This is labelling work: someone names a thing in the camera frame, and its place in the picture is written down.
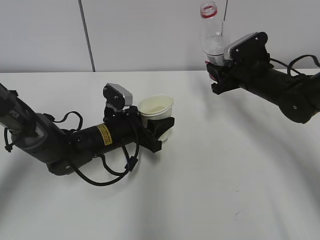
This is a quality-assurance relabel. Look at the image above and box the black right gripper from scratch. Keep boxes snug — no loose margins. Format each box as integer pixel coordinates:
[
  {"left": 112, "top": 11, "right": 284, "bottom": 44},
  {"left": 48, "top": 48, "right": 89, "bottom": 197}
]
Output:
[{"left": 206, "top": 49, "right": 273, "bottom": 95}]

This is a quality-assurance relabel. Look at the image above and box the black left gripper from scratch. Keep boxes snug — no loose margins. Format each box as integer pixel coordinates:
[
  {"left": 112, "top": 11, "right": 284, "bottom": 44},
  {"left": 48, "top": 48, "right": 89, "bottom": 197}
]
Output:
[{"left": 103, "top": 106, "right": 175, "bottom": 153}]

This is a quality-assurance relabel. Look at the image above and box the white paper cup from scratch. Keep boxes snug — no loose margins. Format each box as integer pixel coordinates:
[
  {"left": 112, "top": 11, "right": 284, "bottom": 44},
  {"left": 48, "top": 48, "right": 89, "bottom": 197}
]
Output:
[{"left": 137, "top": 95, "right": 174, "bottom": 128}]

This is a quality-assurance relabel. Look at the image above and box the clear plastic water bottle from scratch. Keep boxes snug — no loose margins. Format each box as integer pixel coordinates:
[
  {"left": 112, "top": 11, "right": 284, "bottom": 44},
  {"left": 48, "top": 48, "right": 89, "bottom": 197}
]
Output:
[{"left": 200, "top": 0, "right": 230, "bottom": 67}]

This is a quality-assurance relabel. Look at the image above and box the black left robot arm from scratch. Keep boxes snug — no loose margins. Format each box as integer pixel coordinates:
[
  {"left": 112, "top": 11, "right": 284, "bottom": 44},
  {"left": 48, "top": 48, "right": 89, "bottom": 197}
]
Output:
[{"left": 0, "top": 83, "right": 175, "bottom": 176}]

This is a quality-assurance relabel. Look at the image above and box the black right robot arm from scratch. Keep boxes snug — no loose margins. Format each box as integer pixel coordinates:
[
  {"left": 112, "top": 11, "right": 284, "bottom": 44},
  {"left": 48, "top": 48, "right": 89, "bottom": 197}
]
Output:
[{"left": 206, "top": 52, "right": 320, "bottom": 124}]

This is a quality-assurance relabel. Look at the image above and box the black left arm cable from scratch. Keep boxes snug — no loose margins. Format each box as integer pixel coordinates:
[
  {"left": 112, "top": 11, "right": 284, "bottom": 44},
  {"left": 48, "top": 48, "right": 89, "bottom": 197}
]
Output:
[{"left": 4, "top": 111, "right": 140, "bottom": 186}]

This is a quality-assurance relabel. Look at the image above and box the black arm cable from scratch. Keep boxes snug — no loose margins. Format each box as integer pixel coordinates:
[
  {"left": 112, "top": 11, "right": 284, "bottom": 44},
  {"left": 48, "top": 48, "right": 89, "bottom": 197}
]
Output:
[
  {"left": 4, "top": 111, "right": 140, "bottom": 186},
  {"left": 268, "top": 54, "right": 320, "bottom": 77}
]

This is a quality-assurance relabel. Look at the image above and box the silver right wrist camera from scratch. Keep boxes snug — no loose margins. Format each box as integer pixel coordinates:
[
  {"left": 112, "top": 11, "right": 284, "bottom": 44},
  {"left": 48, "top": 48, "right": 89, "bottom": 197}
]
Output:
[{"left": 223, "top": 31, "right": 268, "bottom": 61}]

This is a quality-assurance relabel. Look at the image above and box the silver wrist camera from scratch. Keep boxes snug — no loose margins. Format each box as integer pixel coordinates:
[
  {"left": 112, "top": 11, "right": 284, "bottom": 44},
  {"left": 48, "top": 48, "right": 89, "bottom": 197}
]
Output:
[
  {"left": 223, "top": 31, "right": 268, "bottom": 61},
  {"left": 103, "top": 83, "right": 133, "bottom": 111}
]

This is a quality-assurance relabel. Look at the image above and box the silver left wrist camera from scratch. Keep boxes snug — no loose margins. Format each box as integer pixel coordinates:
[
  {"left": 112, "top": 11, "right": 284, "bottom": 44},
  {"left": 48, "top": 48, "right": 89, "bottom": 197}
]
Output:
[{"left": 103, "top": 83, "right": 133, "bottom": 111}]

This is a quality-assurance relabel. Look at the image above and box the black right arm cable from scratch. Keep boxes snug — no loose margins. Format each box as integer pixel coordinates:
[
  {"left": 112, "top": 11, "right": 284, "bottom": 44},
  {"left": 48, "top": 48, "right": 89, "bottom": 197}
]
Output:
[{"left": 268, "top": 54, "right": 320, "bottom": 77}]

